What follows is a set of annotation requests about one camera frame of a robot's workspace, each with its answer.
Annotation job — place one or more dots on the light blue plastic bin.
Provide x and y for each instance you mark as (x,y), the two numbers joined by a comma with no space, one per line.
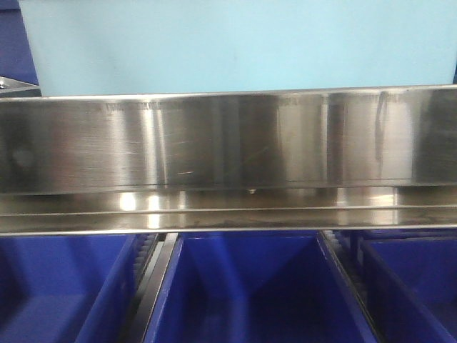
(132,47)

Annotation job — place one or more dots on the dark blue bin lower middle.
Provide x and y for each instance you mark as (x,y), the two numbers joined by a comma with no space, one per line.
(256,287)

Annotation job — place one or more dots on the dark blue bin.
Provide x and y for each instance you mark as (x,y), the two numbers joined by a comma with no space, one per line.
(411,288)
(256,287)
(66,288)

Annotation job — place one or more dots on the stainless steel shelf beam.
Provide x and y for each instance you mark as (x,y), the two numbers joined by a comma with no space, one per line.
(366,158)

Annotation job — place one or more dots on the dark blue bin lower right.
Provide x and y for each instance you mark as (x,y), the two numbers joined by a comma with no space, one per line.
(411,288)

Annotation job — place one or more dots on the dark blue bin lower left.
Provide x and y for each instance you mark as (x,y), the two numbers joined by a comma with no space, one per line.
(66,288)

